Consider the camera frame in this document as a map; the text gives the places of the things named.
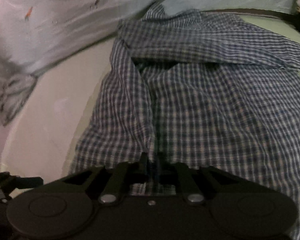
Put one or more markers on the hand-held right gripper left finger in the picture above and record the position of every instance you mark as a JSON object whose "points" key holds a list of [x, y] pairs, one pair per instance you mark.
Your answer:
{"points": [[117, 180]]}

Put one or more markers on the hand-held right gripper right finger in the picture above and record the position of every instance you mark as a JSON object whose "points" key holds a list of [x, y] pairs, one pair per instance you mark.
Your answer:
{"points": [[187, 180]]}

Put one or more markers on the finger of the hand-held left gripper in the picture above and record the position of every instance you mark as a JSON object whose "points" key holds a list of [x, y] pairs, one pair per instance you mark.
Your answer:
{"points": [[27, 181]]}

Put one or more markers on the blue white plaid shirt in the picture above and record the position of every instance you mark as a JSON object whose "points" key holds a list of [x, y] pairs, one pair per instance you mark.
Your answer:
{"points": [[215, 105]]}

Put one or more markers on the grey garment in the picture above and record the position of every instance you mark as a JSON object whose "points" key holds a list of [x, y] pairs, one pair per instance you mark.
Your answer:
{"points": [[12, 92]]}

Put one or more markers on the carrot print light blue quilt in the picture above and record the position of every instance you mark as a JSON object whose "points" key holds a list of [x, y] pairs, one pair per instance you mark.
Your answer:
{"points": [[65, 17]]}

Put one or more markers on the green grid mat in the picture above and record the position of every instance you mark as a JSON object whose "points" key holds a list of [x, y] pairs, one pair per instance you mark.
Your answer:
{"points": [[270, 21]]}

